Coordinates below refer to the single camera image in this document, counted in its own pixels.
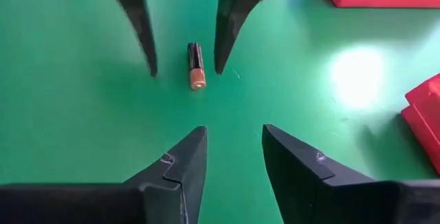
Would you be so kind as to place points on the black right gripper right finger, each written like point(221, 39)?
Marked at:
point(302, 182)

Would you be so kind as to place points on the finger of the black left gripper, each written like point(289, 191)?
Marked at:
point(237, 7)
point(134, 7)

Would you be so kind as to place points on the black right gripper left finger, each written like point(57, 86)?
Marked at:
point(182, 182)

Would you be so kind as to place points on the black copper battery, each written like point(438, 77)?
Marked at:
point(196, 66)

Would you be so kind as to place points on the green table mat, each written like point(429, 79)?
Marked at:
point(68, 114)

